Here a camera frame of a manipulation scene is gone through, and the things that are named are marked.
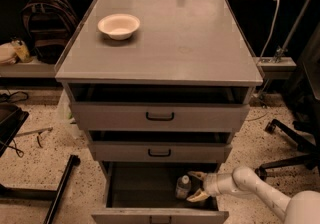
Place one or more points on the grey metal drawer cabinet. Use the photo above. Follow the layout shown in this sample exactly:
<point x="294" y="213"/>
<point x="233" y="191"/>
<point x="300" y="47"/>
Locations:
<point x="185" y="51"/>

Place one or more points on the bottom grey drawer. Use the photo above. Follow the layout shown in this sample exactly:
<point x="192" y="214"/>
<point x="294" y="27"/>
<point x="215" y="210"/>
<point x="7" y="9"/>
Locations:
<point x="144" y="193"/>

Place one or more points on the grey drawer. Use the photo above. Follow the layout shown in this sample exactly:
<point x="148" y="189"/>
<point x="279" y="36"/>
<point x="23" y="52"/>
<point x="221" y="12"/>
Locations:
<point x="93" y="111"/>
<point x="172" y="147"/>
<point x="144" y="193"/>

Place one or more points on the clear plastic water bottle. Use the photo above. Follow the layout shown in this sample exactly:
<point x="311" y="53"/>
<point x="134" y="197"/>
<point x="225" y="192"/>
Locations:
<point x="183" y="187"/>

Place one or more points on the middle grey drawer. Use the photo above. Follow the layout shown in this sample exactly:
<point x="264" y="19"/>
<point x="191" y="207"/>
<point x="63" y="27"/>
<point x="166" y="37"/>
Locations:
<point x="172" y="147"/>

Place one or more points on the top grey drawer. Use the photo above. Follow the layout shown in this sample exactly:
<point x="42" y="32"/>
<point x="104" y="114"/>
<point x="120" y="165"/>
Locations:
<point x="93" y="111"/>

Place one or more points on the small yellow bottle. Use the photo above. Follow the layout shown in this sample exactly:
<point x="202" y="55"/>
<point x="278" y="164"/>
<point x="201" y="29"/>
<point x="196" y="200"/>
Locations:
<point x="21" y="50"/>

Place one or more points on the grey metal diagonal rod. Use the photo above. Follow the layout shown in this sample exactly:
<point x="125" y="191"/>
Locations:
<point x="282" y="49"/>

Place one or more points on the dark brown backpack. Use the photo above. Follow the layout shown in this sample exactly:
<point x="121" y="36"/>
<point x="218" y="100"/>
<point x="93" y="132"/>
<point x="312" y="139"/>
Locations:
<point x="50" y="24"/>

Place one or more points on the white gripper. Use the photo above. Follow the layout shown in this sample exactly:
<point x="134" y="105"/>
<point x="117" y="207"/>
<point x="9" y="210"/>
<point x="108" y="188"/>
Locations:
<point x="211" y="183"/>

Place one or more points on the black table leg frame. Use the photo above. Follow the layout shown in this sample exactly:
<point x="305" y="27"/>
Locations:
<point x="53" y="196"/>

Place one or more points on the white paper bowl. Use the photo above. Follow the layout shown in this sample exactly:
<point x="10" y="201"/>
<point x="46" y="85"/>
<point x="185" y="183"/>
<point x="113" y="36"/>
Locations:
<point x="119" y="26"/>

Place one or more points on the white cloth item on shelf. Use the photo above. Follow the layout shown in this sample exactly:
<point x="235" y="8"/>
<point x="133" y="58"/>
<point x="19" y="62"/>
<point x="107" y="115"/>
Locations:
<point x="7" y="54"/>

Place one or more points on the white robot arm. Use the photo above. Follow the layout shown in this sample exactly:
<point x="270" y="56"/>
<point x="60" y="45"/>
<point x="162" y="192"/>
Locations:
<point x="302" y="208"/>

